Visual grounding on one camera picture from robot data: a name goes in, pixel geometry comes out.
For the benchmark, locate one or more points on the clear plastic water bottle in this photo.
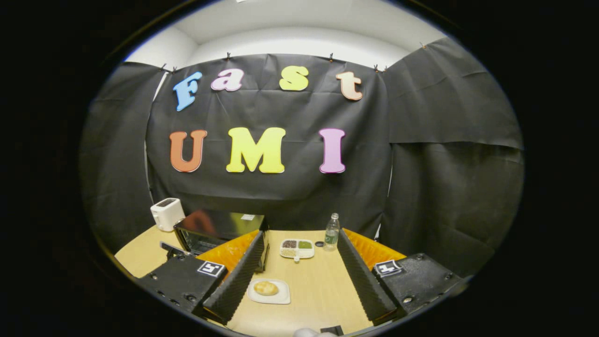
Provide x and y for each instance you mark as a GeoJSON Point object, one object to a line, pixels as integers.
{"type": "Point", "coordinates": [332, 234]}

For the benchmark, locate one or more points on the white divided seasoning dish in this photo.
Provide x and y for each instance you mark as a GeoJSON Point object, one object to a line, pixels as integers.
{"type": "Point", "coordinates": [296, 250]}

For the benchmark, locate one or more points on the round bread bun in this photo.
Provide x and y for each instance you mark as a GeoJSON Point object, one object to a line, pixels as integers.
{"type": "Point", "coordinates": [266, 288]}

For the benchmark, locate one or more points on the white toaster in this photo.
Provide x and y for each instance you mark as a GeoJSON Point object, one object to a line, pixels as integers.
{"type": "Point", "coordinates": [167, 214]}

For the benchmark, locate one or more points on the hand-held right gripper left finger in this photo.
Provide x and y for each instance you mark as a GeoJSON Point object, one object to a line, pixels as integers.
{"type": "Point", "coordinates": [238, 281]}

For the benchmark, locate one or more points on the white rectangular plate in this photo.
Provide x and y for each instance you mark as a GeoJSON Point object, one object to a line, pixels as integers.
{"type": "Point", "coordinates": [283, 296]}

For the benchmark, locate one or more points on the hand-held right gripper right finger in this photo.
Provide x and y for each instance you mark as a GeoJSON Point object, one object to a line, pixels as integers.
{"type": "Point", "coordinates": [362, 281]}

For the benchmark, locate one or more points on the black electric oven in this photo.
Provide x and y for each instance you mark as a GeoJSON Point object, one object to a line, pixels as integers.
{"type": "Point", "coordinates": [220, 223]}

